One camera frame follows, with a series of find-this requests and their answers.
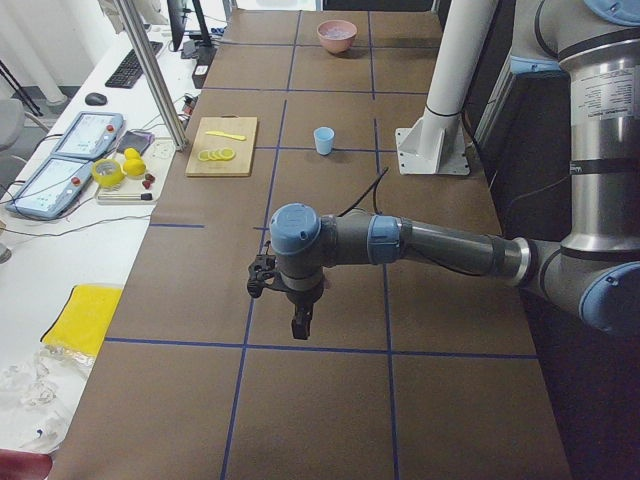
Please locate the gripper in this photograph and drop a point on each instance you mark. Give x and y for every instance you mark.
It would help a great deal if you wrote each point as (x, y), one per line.
(301, 299)

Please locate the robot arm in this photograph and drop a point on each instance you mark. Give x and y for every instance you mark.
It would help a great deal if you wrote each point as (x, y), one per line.
(593, 272)

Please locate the light blue cup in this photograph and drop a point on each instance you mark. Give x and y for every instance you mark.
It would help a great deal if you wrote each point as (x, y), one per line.
(324, 140)

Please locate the pink bowl with ice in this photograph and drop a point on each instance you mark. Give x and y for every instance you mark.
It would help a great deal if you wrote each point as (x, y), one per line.
(336, 36)

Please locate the wooden cutting board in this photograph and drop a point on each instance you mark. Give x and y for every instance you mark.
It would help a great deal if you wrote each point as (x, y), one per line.
(240, 165)

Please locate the lemon slice four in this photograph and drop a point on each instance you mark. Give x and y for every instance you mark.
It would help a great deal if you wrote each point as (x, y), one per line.
(226, 153)

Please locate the lemon slice three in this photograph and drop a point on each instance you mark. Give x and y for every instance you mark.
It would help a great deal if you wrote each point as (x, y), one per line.
(222, 154)

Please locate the yellow plastic knife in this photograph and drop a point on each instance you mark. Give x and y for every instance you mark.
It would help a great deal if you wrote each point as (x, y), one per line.
(222, 134)

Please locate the white tray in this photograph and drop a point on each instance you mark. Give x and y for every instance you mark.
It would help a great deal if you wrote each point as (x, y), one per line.
(158, 158)

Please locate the yellow cloth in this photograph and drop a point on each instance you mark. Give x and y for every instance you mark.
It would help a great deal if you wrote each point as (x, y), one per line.
(82, 324)

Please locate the white pillar with base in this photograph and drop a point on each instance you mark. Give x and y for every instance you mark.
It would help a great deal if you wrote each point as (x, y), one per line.
(435, 144)

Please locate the yellow lemon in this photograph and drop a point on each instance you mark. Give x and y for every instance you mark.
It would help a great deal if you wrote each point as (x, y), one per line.
(134, 167)
(131, 153)

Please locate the yellow tape roll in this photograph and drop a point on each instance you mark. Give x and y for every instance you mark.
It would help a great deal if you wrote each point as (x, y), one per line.
(107, 173)

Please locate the dark purple wallet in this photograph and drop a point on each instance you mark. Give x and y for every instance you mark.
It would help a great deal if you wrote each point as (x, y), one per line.
(138, 140)

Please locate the clear plastic bag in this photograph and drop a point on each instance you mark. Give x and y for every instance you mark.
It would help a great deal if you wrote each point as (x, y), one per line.
(39, 398)

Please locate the lower teach pendant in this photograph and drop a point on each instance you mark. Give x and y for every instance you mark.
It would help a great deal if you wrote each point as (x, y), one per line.
(52, 188)

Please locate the teach pendant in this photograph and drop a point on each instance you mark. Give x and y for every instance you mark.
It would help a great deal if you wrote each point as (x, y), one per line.
(90, 135)
(52, 188)

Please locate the upper teach pendant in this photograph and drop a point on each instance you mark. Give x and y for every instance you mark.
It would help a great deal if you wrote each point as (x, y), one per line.
(90, 135)

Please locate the black keyboard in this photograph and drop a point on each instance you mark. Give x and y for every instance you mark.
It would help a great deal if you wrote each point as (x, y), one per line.
(127, 73)

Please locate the black computer mouse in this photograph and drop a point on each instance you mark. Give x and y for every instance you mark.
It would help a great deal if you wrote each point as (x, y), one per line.
(95, 99)

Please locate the black monitor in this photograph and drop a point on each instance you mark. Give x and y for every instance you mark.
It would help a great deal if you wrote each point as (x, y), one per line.
(178, 11)

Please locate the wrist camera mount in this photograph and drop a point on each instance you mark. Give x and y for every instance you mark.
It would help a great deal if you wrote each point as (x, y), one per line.
(264, 274)

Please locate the aluminium frame post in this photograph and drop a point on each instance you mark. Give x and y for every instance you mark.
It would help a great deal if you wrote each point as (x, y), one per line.
(147, 58)

